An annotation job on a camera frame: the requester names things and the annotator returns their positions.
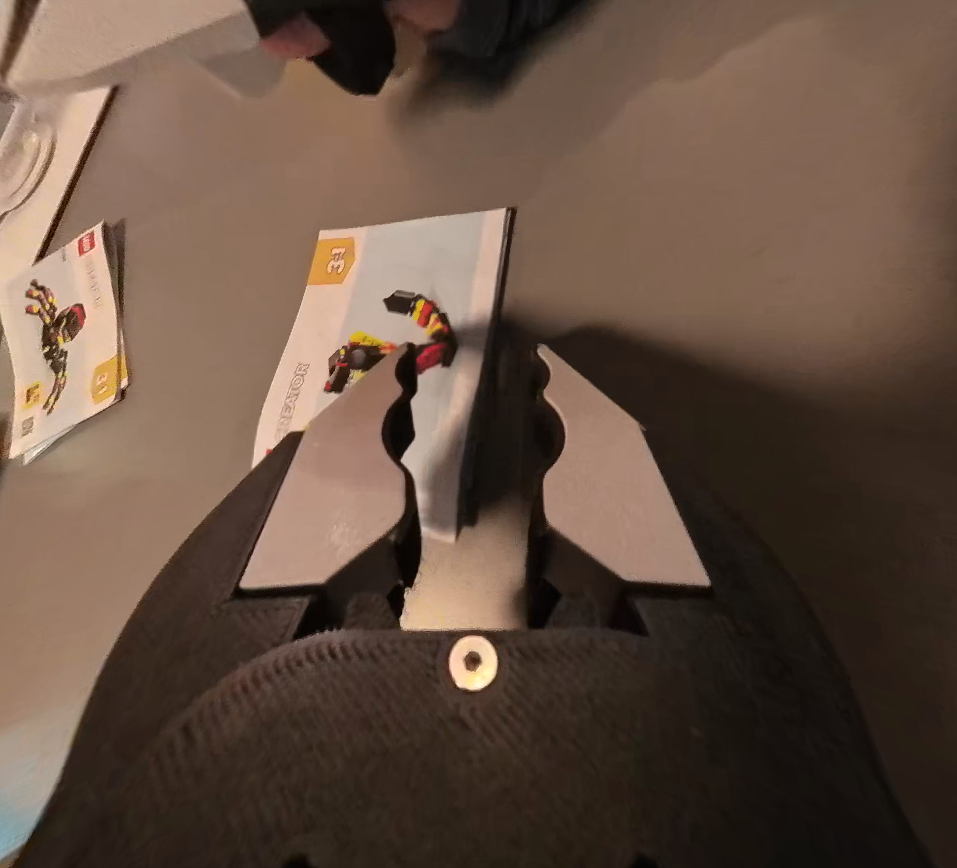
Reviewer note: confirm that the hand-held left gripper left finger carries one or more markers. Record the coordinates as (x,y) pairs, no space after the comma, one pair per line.
(321,509)

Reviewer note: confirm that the clear stand with white base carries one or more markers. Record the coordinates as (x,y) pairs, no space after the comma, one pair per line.
(75,135)

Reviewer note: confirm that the spider instruction booklet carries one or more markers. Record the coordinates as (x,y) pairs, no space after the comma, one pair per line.
(67,360)

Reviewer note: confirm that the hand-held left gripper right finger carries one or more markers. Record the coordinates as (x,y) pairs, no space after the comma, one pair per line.
(628,509)

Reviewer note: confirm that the snake instruction booklet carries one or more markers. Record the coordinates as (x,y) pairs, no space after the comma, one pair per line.
(419,262)

